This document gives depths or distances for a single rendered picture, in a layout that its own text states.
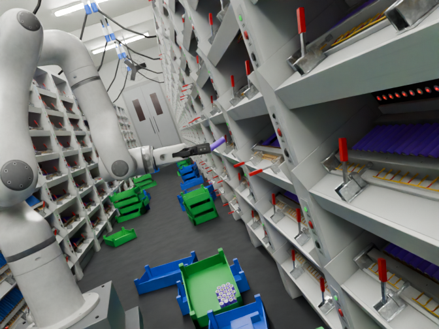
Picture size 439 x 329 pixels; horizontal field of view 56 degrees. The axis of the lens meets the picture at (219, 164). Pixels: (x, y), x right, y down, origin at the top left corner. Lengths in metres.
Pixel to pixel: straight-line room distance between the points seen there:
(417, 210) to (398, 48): 0.21
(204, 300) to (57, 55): 1.07
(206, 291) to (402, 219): 1.34
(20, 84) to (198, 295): 1.08
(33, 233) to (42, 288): 0.13
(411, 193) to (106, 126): 0.87
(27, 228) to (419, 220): 0.84
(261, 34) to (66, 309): 0.76
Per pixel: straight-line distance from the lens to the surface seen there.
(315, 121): 0.80
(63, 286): 1.10
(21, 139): 1.09
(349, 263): 0.86
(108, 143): 1.18
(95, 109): 1.25
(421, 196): 0.54
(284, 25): 0.81
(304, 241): 1.11
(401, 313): 0.73
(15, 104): 1.14
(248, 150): 1.48
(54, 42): 1.28
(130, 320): 1.24
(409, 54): 0.39
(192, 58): 2.19
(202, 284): 1.83
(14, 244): 1.08
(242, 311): 1.59
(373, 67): 0.45
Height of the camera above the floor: 0.72
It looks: 6 degrees down
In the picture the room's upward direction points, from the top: 20 degrees counter-clockwise
